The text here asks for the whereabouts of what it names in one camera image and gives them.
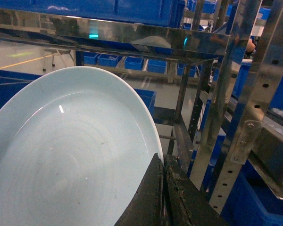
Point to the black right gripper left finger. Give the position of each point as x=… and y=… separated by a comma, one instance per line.
x=145, y=208

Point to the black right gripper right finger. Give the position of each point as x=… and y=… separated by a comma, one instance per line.
x=186, y=204

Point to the light blue oval tray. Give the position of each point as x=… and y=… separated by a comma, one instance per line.
x=74, y=147

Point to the steel shelf rack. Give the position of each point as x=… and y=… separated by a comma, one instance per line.
x=247, y=136

